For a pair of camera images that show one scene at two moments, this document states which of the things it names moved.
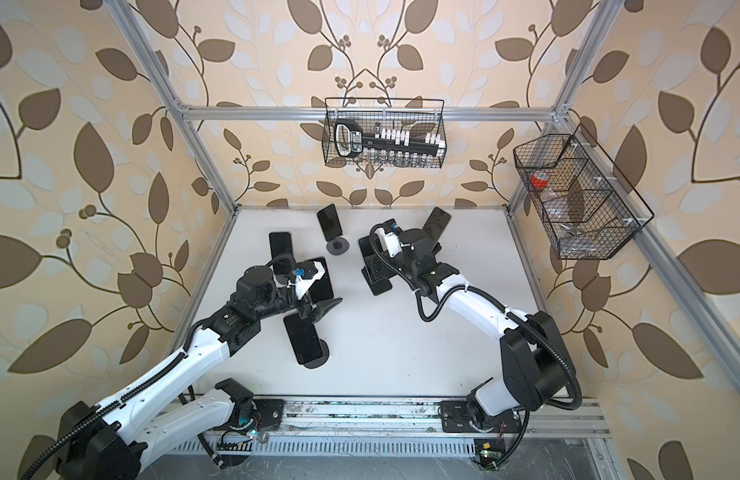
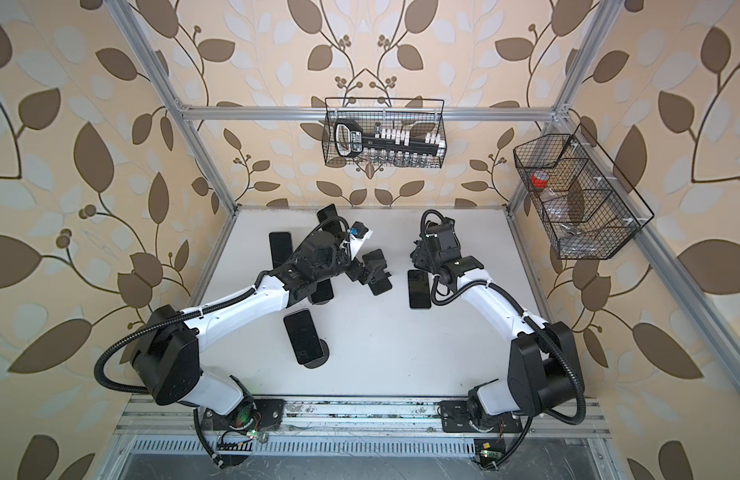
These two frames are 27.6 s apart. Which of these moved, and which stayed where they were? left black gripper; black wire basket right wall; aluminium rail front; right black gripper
Moved: left black gripper; right black gripper
Stayed: aluminium rail front; black wire basket right wall
